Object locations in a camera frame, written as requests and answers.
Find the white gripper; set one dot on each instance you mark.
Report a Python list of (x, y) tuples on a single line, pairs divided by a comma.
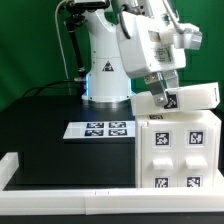
[(142, 53)]

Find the white cabinet top block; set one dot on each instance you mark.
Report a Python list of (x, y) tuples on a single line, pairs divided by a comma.
[(180, 99)]

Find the white cabinet body box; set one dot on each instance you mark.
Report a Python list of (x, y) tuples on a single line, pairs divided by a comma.
[(177, 149)]

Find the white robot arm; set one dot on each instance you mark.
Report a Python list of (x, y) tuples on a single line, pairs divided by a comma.
[(108, 85)]

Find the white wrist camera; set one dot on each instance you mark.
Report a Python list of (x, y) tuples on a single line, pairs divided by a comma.
[(185, 36)]

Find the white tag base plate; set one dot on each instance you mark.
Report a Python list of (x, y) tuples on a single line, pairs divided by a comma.
[(99, 130)]

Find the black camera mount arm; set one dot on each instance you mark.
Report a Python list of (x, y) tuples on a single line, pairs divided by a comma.
[(76, 36)]

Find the white U-shaped fence frame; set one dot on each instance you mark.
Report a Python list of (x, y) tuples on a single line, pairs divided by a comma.
[(105, 201)]

